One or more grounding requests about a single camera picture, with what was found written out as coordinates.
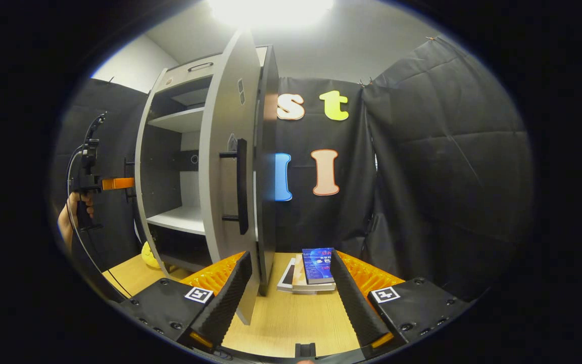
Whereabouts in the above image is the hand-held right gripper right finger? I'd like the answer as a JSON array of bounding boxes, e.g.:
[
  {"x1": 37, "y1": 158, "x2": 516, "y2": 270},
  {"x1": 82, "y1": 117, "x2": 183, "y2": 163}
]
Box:
[{"x1": 330, "y1": 249, "x2": 473, "y2": 354}]

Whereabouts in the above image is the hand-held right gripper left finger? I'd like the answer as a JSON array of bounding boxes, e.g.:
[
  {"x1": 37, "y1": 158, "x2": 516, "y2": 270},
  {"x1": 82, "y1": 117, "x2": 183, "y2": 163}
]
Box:
[{"x1": 117, "y1": 251, "x2": 253, "y2": 349}]

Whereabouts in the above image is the black backdrop cloth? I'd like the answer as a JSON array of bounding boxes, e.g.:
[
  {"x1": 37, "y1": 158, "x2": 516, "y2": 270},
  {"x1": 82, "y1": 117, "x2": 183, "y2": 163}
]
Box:
[{"x1": 51, "y1": 36, "x2": 534, "y2": 304}]

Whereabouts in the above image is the grey cabinet drawer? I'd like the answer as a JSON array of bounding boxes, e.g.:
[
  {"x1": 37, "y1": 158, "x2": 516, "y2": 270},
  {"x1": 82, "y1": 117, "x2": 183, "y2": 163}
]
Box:
[{"x1": 162, "y1": 47, "x2": 271, "y2": 94}]

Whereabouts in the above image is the yellow plush toy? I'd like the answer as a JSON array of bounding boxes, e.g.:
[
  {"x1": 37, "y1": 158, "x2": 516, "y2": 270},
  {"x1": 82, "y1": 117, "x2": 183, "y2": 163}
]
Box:
[{"x1": 141, "y1": 242, "x2": 161, "y2": 269}]

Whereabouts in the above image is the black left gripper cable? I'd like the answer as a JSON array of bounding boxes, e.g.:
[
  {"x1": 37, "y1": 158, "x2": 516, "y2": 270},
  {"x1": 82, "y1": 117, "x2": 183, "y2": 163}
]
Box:
[{"x1": 66, "y1": 147, "x2": 132, "y2": 299}]

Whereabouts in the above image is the white book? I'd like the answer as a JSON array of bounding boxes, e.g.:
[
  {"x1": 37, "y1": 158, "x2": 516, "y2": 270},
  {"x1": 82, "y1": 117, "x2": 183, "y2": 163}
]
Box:
[{"x1": 277, "y1": 258, "x2": 299, "y2": 292}]

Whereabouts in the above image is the grey double-door shoe cabinet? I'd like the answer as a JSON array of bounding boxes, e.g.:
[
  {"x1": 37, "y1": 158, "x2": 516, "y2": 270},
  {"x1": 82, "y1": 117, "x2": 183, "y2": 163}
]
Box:
[{"x1": 134, "y1": 45, "x2": 280, "y2": 296}]

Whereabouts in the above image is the beige book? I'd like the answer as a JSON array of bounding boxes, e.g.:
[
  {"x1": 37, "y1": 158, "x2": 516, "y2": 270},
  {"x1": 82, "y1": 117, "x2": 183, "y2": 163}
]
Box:
[{"x1": 291, "y1": 254, "x2": 337, "y2": 294}]

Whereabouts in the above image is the large ceiling light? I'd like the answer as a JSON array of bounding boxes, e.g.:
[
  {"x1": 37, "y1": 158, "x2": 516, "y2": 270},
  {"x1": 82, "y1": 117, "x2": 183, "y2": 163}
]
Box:
[{"x1": 208, "y1": 0, "x2": 334, "y2": 28}]

